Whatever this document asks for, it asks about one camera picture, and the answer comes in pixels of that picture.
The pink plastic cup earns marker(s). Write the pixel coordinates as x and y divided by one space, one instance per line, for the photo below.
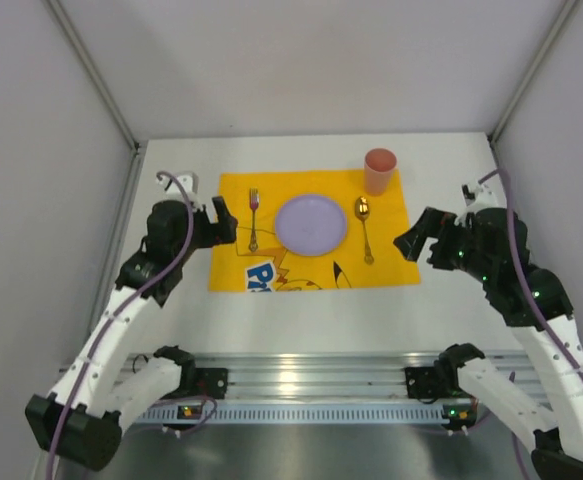
379 166

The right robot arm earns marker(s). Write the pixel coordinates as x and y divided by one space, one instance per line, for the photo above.
489 243

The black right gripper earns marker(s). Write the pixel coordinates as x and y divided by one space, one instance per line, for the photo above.
441 242

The perforated grey cable duct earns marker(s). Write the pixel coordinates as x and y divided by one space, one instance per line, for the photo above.
271 413

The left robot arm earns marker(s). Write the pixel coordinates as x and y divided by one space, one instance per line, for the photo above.
86 413

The aluminium frame rail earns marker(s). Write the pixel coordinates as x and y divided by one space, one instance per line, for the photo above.
319 377

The right aluminium corner post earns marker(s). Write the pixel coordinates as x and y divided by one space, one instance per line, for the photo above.
549 41

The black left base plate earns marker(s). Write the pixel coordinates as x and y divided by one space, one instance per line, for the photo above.
211 382

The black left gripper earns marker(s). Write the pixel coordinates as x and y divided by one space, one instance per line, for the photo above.
211 226

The purple plastic plate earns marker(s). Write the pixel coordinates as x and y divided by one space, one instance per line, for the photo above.
311 225

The left aluminium corner post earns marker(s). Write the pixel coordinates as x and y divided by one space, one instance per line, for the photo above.
71 34

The aluminium corner post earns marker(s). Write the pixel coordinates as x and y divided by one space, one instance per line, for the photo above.
549 41
71 34

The yellow cloth placemat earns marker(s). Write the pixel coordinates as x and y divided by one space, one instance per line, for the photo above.
274 268

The iridescent purple metal fork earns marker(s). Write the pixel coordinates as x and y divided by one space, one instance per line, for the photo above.
254 203

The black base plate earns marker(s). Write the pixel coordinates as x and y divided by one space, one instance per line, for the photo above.
425 384
211 382

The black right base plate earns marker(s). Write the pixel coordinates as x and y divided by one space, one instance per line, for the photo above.
425 384

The gold metal spoon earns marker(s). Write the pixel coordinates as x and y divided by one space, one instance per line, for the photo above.
362 213

